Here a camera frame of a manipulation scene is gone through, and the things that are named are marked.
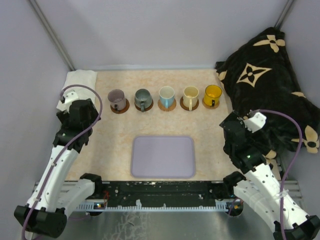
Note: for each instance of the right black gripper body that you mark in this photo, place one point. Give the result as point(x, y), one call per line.
point(249, 135)

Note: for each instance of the purple glass mug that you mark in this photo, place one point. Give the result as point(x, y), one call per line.
point(117, 99)

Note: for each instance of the yellow glass mug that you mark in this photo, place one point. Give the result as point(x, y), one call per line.
point(212, 95)

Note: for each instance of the grey-green ceramic mug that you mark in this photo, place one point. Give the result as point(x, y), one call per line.
point(143, 99)

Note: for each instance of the cream ceramic mug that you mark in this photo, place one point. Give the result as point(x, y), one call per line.
point(190, 96)

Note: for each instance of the white and blue mug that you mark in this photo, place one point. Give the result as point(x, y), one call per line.
point(167, 96)

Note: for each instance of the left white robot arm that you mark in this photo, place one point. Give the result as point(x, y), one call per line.
point(46, 212)

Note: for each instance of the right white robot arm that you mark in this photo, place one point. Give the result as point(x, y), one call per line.
point(256, 185)

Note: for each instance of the leftmost brown wooden coaster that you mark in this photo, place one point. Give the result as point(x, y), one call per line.
point(123, 110)

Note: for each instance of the brown wooden coaster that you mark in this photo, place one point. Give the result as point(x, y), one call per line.
point(123, 110)
point(145, 109)

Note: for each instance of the rightmost woven rattan coaster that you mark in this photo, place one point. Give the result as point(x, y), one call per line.
point(210, 107)

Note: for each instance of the woven rattan coaster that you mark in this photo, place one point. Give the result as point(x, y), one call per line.
point(169, 109)
point(210, 107)

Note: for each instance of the middle woven rattan coaster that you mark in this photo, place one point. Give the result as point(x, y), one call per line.
point(169, 109)

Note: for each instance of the white folded cloth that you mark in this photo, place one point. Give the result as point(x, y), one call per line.
point(82, 77)

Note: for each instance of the black floral blanket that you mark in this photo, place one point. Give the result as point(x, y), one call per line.
point(260, 76)

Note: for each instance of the lavender plastic tray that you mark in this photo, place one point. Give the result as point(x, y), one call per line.
point(163, 157)

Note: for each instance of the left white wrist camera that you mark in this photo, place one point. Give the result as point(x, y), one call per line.
point(69, 97)

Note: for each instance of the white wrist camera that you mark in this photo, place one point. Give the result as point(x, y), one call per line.
point(69, 97)
point(255, 122)

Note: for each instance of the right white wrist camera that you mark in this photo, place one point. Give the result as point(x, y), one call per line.
point(255, 122)

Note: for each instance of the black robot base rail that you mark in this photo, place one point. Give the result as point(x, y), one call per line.
point(162, 196)

